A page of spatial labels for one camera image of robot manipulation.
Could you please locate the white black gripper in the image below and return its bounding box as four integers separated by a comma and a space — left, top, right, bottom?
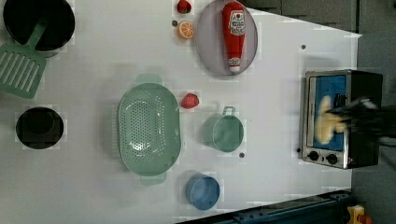
344, 98, 382, 135

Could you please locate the dark blue frame rail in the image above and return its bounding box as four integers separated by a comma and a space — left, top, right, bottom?
177, 190, 357, 224

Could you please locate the red ketchup bottle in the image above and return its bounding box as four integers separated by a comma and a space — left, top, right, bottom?
221, 1, 246, 74

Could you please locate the red strawberry toy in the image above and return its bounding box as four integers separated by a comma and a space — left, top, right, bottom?
177, 0, 191, 14

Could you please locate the orange slice toy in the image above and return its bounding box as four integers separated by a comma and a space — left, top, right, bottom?
177, 21, 194, 39

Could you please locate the red round fruit toy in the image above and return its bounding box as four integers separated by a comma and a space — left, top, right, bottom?
181, 93, 199, 109

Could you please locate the green oval colander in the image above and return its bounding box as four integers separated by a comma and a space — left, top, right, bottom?
117, 74, 181, 187

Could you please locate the yellow red emergency button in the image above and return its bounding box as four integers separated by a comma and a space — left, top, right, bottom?
347, 204, 373, 224

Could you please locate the green spatula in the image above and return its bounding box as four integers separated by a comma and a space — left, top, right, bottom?
0, 18, 48, 99

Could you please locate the small black cup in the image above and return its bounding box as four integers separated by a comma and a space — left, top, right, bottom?
16, 106, 64, 149

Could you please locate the grey round plate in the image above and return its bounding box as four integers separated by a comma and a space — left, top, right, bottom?
195, 0, 258, 76

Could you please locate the blue cup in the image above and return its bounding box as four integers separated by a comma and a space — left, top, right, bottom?
185, 173, 220, 211

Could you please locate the tall black cylinder cup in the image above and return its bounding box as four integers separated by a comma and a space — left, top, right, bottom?
3, 0, 76, 58

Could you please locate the green measuring cup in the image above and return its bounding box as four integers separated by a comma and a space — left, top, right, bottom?
203, 105, 244, 153

